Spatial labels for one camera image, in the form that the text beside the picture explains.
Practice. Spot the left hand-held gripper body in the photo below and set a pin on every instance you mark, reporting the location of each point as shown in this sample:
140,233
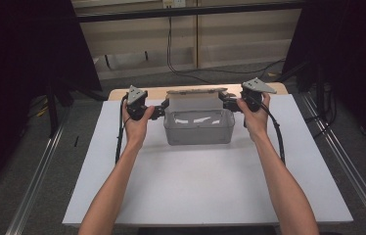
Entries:
137,98

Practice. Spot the aluminium floor rail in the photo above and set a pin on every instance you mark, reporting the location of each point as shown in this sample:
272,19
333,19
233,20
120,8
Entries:
350,169
37,176

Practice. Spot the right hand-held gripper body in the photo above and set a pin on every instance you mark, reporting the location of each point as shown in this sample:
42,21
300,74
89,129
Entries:
252,91

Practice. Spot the person's right hand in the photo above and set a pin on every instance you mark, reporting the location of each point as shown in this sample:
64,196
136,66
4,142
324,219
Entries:
256,120

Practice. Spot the black curtain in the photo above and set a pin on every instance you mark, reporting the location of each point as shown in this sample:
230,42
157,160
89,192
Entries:
357,58
14,65

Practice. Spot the black metal stand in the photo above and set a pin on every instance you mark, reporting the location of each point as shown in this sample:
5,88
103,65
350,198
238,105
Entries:
52,111

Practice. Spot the small black floor object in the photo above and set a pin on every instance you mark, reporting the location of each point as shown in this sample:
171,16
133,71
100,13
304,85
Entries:
76,141

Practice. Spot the white wall outlet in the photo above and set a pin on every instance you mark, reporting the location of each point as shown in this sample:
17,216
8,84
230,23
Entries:
173,3

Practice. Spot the silver metal box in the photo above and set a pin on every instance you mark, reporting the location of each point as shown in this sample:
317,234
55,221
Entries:
199,129

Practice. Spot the white table cover board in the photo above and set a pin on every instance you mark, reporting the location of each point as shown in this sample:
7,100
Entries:
187,189

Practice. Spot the black horizontal bar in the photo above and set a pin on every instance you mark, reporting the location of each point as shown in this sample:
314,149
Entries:
187,11

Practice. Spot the person's left hand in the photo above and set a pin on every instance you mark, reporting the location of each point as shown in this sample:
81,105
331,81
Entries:
135,129

